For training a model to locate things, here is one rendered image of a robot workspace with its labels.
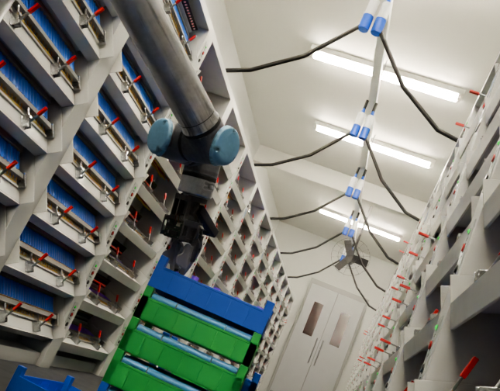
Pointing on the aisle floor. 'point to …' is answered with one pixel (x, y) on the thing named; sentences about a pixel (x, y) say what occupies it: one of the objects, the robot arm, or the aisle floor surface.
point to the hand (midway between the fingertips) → (178, 272)
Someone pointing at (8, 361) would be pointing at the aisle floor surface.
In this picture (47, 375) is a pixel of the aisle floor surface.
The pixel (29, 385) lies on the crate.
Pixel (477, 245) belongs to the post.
